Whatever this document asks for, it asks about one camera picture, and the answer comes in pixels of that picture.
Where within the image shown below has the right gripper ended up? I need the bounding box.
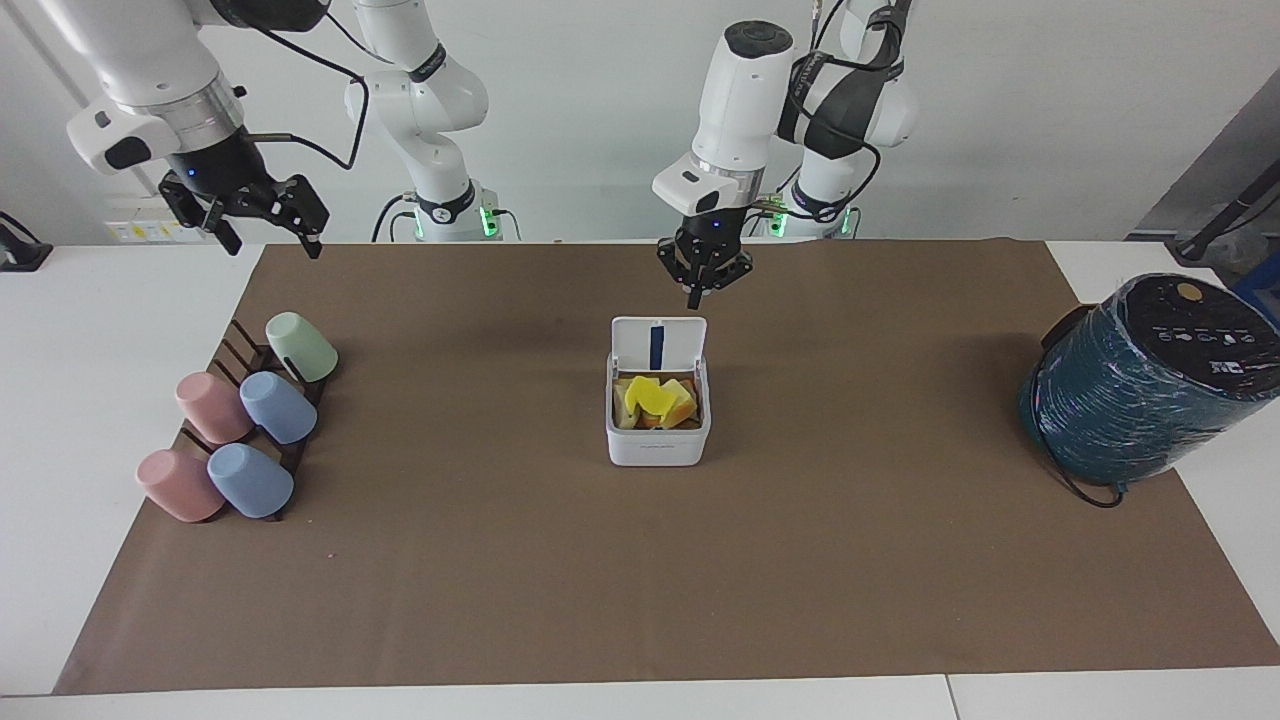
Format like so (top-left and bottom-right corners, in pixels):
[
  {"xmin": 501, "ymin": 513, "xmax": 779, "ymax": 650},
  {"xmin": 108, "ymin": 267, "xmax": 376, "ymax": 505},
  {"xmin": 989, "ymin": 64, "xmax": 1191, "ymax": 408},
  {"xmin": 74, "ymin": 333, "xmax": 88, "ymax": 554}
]
[{"xmin": 158, "ymin": 128, "xmax": 332, "ymax": 260}]

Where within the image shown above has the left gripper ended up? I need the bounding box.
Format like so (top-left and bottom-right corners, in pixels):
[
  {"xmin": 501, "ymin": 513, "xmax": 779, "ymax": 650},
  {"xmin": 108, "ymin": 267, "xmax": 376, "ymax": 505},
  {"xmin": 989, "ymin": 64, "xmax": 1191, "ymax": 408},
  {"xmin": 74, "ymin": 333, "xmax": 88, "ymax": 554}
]
[{"xmin": 656, "ymin": 204, "xmax": 757, "ymax": 310}]

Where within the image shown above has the orange trash piece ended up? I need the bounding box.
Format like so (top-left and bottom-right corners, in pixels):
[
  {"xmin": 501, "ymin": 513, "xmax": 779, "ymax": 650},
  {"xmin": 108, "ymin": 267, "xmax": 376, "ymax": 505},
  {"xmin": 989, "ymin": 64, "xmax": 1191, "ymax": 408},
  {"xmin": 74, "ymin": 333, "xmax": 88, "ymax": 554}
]
[{"xmin": 660, "ymin": 379, "xmax": 699, "ymax": 428}]

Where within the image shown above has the yellow trash piece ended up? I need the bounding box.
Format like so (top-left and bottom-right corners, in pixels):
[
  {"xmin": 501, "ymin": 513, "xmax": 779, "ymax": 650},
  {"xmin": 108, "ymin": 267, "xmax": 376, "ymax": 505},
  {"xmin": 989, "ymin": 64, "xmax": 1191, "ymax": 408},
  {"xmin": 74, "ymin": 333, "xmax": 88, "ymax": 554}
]
[{"xmin": 624, "ymin": 375, "xmax": 682, "ymax": 422}]

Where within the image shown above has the white trash can with lid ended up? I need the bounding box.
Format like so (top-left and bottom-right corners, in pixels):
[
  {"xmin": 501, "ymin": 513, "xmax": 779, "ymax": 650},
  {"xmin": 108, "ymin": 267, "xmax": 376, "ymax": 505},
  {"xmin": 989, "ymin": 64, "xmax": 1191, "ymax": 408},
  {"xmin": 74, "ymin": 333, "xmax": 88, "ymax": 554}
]
[{"xmin": 605, "ymin": 316, "xmax": 713, "ymax": 468}]

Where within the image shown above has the dark brown cup rack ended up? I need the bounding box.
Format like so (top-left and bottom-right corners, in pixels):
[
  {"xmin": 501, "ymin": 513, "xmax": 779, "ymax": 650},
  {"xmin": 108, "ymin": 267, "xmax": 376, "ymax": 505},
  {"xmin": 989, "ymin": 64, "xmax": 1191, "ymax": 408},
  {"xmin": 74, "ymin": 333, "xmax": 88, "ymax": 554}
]
[{"xmin": 178, "ymin": 317, "xmax": 337, "ymax": 523}]

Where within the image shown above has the green plastic cup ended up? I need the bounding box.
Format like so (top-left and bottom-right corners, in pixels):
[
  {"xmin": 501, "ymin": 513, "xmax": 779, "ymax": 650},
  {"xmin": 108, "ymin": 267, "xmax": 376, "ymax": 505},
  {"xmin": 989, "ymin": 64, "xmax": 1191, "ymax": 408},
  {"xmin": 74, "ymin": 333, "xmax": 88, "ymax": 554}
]
[{"xmin": 265, "ymin": 311, "xmax": 340, "ymax": 384}]

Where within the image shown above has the blue plastic cup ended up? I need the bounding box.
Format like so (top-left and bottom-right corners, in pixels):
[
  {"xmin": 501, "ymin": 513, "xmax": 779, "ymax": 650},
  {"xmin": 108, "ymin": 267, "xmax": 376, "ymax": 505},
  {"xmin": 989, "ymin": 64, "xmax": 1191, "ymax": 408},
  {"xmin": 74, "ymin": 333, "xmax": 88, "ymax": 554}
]
[
  {"xmin": 206, "ymin": 442, "xmax": 296, "ymax": 520},
  {"xmin": 239, "ymin": 370, "xmax": 319, "ymax": 446}
]

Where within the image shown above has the pink plastic cup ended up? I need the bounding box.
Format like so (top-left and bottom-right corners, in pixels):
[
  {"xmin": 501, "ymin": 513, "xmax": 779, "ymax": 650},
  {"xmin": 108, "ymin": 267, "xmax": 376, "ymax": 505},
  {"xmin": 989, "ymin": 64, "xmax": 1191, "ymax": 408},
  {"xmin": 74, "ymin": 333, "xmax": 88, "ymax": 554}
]
[
  {"xmin": 175, "ymin": 371, "xmax": 257, "ymax": 446},
  {"xmin": 135, "ymin": 448, "xmax": 227, "ymax": 524}
]

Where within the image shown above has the black stand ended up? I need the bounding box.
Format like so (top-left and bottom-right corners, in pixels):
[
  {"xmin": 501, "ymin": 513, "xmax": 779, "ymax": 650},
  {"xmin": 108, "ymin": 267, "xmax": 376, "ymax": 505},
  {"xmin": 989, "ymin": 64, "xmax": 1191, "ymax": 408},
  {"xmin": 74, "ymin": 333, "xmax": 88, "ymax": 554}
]
[
  {"xmin": 1174, "ymin": 158, "xmax": 1280, "ymax": 264},
  {"xmin": 0, "ymin": 211, "xmax": 54, "ymax": 272}
]

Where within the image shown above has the teal round appliance in wrap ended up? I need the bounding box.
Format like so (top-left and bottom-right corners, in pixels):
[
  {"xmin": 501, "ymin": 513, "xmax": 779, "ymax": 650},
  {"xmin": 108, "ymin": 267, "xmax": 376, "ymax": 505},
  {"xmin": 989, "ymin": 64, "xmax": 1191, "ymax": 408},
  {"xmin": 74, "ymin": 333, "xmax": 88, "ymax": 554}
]
[{"xmin": 1017, "ymin": 271, "xmax": 1280, "ymax": 489}]

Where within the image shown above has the black cable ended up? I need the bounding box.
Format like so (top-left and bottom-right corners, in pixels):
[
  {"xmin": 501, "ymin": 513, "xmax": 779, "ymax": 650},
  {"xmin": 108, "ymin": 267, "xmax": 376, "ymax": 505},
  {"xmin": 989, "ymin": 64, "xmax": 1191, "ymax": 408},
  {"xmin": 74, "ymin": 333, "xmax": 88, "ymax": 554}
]
[
  {"xmin": 238, "ymin": 18, "xmax": 372, "ymax": 172},
  {"xmin": 371, "ymin": 193, "xmax": 417, "ymax": 244},
  {"xmin": 745, "ymin": 0, "xmax": 914, "ymax": 217},
  {"xmin": 1038, "ymin": 440, "xmax": 1128, "ymax": 510}
]

